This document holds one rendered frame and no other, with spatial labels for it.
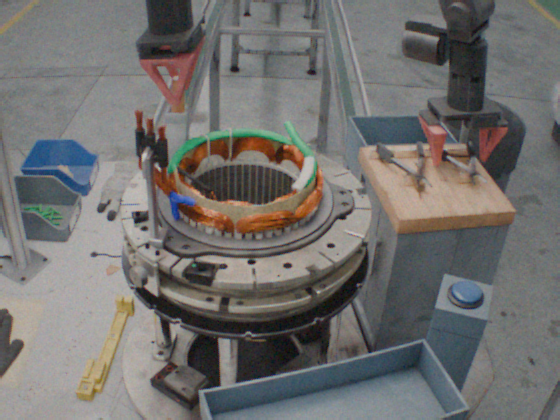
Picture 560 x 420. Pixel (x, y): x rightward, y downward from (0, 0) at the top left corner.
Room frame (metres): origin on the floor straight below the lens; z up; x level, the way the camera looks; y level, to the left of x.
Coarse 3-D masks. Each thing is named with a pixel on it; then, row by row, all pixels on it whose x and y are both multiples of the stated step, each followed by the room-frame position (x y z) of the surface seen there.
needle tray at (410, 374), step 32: (384, 352) 0.47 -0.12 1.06; (416, 352) 0.48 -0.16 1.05; (256, 384) 0.42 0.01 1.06; (288, 384) 0.43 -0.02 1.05; (320, 384) 0.44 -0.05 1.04; (352, 384) 0.45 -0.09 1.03; (384, 384) 0.45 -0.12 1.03; (416, 384) 0.45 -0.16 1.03; (448, 384) 0.42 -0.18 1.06; (224, 416) 0.40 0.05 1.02; (256, 416) 0.40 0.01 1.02; (288, 416) 0.41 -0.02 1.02; (320, 416) 0.41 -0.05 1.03; (352, 416) 0.41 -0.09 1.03; (384, 416) 0.41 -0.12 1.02; (416, 416) 0.41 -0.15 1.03; (448, 416) 0.38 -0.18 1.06
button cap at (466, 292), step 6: (456, 282) 0.61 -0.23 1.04; (462, 282) 0.61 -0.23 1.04; (468, 282) 0.61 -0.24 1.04; (456, 288) 0.60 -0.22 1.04; (462, 288) 0.60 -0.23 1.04; (468, 288) 0.60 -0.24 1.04; (474, 288) 0.60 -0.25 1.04; (456, 294) 0.59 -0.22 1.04; (462, 294) 0.58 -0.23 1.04; (468, 294) 0.58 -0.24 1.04; (474, 294) 0.58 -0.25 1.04; (480, 294) 0.59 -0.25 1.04; (456, 300) 0.58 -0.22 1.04; (462, 300) 0.58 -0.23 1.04; (468, 300) 0.57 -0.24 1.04; (474, 300) 0.58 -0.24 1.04
